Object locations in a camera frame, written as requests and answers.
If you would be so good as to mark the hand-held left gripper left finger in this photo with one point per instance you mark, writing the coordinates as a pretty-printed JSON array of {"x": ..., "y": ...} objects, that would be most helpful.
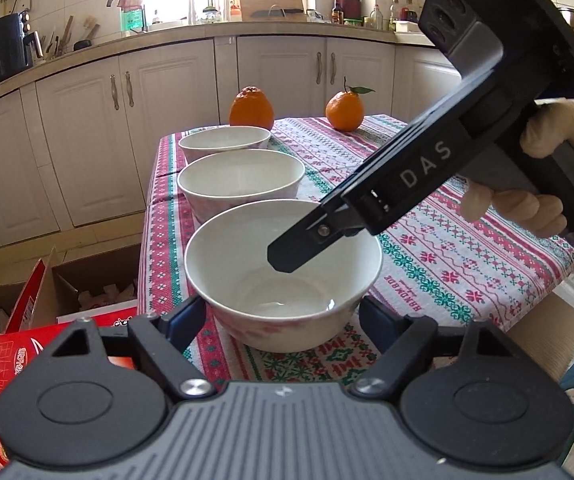
[{"x": 187, "y": 317}]

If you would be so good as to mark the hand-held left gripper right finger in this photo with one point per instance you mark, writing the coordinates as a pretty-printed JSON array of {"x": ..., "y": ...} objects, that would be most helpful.
[{"x": 374, "y": 317}]

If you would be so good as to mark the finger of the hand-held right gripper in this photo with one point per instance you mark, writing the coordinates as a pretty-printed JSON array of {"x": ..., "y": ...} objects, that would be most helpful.
[{"x": 299, "y": 250}]

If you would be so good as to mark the white bowl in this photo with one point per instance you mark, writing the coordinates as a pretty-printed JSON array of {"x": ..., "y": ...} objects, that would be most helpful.
[
  {"x": 239, "y": 175},
  {"x": 222, "y": 139},
  {"x": 237, "y": 260}
]

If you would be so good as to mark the person's right hand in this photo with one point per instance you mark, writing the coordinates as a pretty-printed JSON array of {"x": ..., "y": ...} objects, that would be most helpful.
[{"x": 522, "y": 210}]

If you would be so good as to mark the patterned red green tablecloth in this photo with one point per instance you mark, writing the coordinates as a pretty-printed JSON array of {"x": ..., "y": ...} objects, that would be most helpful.
[{"x": 432, "y": 260}]

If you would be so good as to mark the white tray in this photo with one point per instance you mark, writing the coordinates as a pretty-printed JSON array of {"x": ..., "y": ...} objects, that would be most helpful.
[{"x": 407, "y": 26}]

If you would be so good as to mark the brown cardboard box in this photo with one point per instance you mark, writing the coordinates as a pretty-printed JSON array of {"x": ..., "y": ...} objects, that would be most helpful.
[{"x": 92, "y": 280}]

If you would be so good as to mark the orange with green leaf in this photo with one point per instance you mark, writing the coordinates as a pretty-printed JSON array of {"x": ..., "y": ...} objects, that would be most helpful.
[{"x": 344, "y": 110}]

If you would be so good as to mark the orange without leaf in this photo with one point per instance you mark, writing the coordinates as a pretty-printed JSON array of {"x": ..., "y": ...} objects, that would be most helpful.
[{"x": 252, "y": 110}]

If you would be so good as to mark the red knife block with knives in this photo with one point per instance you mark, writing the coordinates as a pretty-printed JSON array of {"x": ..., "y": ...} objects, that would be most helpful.
[{"x": 351, "y": 7}]

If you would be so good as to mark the dark sauce bottle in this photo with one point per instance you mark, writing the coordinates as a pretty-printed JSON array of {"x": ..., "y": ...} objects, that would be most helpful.
[{"x": 337, "y": 12}]

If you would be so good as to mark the red printed carton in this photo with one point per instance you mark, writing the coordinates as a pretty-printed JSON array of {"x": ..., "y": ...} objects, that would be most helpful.
[{"x": 22, "y": 360}]

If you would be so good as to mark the wooden stool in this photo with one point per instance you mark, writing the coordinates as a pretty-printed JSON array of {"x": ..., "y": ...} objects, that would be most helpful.
[{"x": 547, "y": 330}]

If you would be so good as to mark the brown cutting board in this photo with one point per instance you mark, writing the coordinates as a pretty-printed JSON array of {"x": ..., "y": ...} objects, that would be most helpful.
[{"x": 272, "y": 4}]

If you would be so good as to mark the glass jar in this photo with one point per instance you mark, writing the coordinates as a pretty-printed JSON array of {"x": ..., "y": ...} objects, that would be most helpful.
[{"x": 211, "y": 16}]

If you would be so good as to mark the green dish soap bottle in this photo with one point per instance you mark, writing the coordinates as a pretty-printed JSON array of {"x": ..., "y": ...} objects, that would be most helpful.
[{"x": 131, "y": 19}]

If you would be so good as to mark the kitchen utensils in holder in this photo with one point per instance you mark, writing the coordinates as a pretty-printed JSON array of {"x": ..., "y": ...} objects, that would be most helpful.
[{"x": 69, "y": 40}]

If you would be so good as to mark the black air fryer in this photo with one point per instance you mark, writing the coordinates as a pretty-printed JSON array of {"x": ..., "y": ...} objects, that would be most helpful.
[{"x": 7, "y": 50}]

